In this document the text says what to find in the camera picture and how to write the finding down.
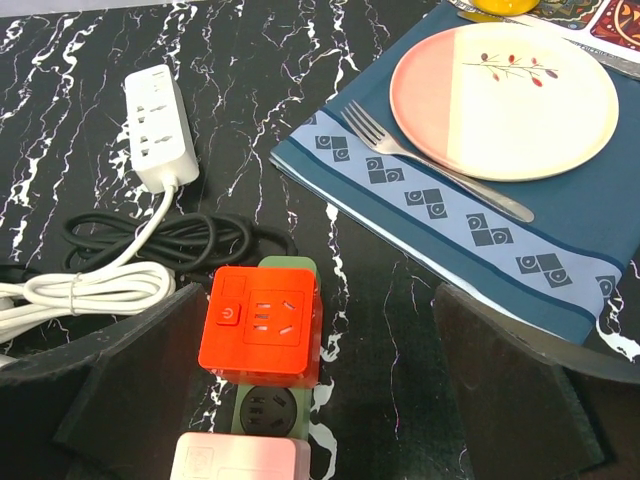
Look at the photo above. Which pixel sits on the red cube socket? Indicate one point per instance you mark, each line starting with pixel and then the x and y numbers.
pixel 224 328

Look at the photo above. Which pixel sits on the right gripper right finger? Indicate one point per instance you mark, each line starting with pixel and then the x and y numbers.
pixel 534 406

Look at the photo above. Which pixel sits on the green power strip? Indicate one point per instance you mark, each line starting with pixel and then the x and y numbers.
pixel 275 400

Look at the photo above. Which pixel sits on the yellow mug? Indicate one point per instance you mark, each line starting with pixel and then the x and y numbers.
pixel 505 7

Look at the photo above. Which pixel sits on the white rectangular power strip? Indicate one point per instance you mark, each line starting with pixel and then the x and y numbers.
pixel 161 144

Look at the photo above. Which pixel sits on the silver fork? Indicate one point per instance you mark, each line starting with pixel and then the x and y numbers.
pixel 378 139

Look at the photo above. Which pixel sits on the pink cream plate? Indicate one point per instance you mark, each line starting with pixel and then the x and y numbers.
pixel 503 102

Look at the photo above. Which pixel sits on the pink cube socket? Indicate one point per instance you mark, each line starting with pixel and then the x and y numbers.
pixel 219 456

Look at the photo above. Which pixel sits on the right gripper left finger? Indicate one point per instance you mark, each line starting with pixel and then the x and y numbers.
pixel 108 405

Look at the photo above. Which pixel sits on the blue placemat cloth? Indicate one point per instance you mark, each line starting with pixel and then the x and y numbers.
pixel 555 273

